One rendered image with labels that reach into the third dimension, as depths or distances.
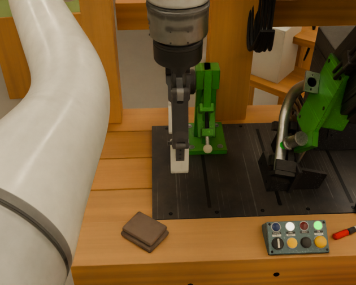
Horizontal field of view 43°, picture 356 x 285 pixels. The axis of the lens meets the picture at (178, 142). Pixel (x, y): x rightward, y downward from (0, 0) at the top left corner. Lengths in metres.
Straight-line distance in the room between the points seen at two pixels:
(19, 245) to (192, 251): 0.94
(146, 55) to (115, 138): 2.42
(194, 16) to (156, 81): 2.91
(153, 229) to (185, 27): 0.64
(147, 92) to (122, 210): 2.19
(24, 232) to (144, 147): 1.25
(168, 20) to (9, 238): 0.46
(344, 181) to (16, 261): 1.24
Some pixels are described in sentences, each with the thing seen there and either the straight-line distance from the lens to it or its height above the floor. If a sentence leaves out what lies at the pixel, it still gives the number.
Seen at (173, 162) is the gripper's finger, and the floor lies 1.32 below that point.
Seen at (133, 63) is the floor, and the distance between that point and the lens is 3.80.
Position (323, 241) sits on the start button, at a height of 0.94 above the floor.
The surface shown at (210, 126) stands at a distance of 1.39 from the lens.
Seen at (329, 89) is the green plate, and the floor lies 1.22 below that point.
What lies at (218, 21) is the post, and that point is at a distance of 1.41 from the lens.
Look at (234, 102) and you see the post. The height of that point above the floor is 0.96.
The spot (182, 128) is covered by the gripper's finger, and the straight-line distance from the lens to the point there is 0.68.
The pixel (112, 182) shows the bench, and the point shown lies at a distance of 1.36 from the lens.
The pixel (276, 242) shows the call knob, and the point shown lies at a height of 0.94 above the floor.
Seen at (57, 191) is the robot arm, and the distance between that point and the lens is 0.26.
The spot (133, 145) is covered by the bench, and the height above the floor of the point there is 0.88.
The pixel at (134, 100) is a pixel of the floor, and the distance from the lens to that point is 3.31.
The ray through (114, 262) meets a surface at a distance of 1.14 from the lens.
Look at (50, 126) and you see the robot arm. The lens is 0.29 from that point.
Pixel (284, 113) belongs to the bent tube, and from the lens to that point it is 1.33.
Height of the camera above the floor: 1.81
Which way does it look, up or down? 39 degrees down
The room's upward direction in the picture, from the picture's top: straight up
